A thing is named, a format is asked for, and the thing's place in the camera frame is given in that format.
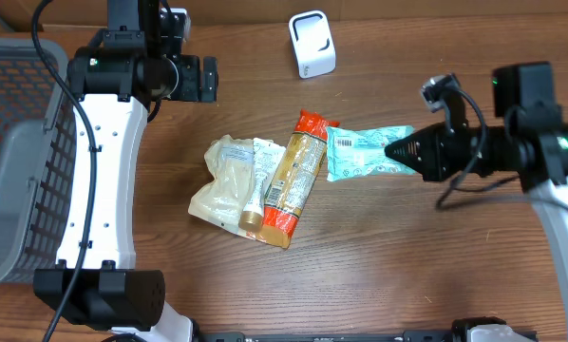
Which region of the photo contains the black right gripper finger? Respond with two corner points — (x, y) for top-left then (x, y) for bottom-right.
(385, 126), (438, 164)
(403, 159), (426, 177)

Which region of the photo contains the teal wet wipes pack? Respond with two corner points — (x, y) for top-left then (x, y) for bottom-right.
(327, 125), (414, 182)

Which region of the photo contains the beige clear plastic pouch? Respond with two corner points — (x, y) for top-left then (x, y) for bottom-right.
(188, 135), (256, 239)

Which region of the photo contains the white cosmetic tube gold cap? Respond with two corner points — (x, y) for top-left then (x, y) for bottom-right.
(238, 138), (285, 233)

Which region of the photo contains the orange spaghetti package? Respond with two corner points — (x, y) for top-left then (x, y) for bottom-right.
(255, 109), (340, 249)

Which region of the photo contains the grey plastic mesh basket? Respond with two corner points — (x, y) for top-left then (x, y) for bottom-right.
(0, 38), (76, 284)

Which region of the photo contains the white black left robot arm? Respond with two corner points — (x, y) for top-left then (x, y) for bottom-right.
(32, 0), (218, 342)

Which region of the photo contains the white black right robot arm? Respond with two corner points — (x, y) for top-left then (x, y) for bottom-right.
(384, 62), (568, 336)

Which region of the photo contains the white barcode scanner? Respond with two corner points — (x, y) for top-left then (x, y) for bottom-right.
(288, 9), (336, 79)

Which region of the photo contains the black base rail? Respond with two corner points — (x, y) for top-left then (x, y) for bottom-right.
(194, 330), (463, 342)

